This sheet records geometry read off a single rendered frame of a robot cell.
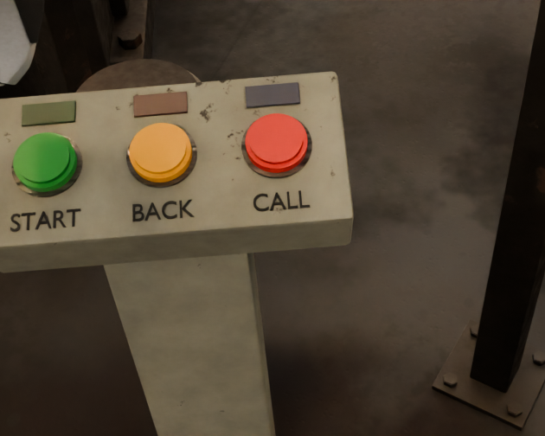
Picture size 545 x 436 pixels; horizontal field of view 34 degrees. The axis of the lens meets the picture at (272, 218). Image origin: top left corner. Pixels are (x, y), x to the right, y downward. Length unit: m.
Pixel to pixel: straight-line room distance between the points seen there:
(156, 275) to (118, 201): 0.07
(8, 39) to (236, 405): 0.40
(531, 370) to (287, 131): 0.70
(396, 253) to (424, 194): 0.13
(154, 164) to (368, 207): 0.82
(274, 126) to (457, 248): 0.77
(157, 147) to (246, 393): 0.26
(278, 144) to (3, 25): 0.19
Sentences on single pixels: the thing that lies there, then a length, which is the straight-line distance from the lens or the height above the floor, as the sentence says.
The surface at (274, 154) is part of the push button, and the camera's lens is 0.56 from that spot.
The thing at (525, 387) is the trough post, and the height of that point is 0.01.
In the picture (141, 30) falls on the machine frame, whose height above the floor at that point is 0.07.
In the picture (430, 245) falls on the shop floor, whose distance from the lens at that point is 1.31.
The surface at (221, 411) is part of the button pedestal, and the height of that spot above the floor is 0.33.
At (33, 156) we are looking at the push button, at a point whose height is 0.61.
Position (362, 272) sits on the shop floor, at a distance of 1.27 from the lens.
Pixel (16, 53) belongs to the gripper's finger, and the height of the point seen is 0.72.
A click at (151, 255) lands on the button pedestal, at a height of 0.55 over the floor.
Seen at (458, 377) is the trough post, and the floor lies 0.01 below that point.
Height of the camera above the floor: 0.99
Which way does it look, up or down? 47 degrees down
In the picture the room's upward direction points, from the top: 5 degrees counter-clockwise
